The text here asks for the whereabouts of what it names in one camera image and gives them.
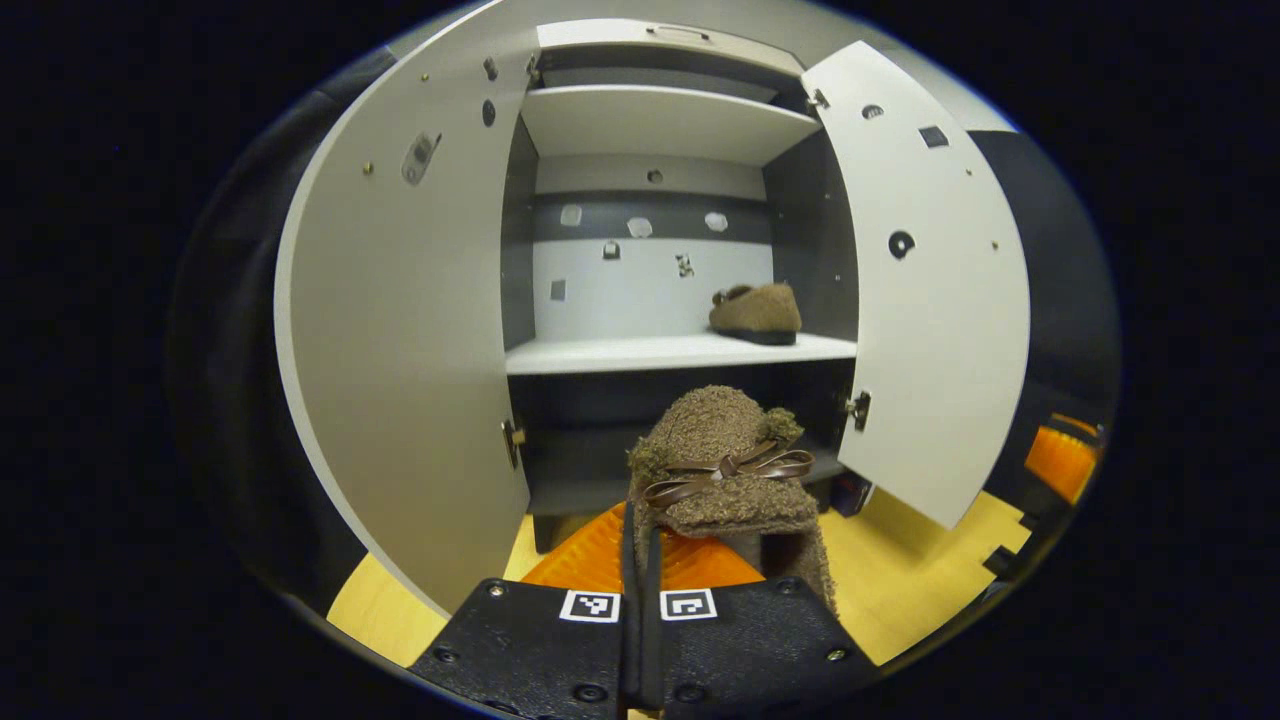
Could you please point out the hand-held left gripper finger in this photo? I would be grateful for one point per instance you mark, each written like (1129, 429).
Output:
(652, 640)
(630, 640)

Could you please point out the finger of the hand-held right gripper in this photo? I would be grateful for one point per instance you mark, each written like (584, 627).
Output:
(1060, 460)

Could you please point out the white cabinet door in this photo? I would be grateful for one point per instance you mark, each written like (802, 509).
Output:
(400, 350)
(940, 330)

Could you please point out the brown fuzzy shoe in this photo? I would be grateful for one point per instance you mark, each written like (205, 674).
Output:
(760, 315)
(715, 430)

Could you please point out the white shoe cabinet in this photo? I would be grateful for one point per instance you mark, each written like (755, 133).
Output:
(640, 290)

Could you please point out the white cabinet shelf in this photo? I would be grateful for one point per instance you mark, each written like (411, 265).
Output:
(640, 353)
(660, 120)

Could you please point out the white cabinet drawer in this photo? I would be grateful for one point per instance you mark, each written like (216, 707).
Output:
(620, 40)

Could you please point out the small white blue box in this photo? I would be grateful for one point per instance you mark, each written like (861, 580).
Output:
(850, 495)

